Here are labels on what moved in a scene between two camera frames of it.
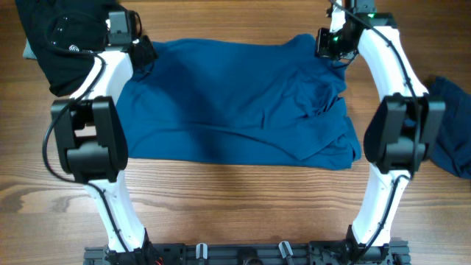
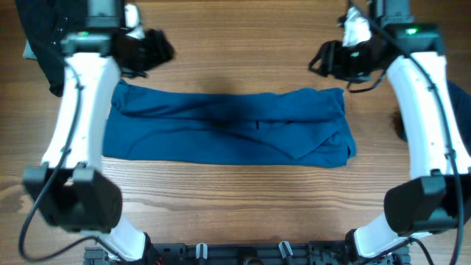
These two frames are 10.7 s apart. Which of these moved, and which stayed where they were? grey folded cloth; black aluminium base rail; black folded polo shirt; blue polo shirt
Moved: blue polo shirt
Stayed: grey folded cloth; black folded polo shirt; black aluminium base rail
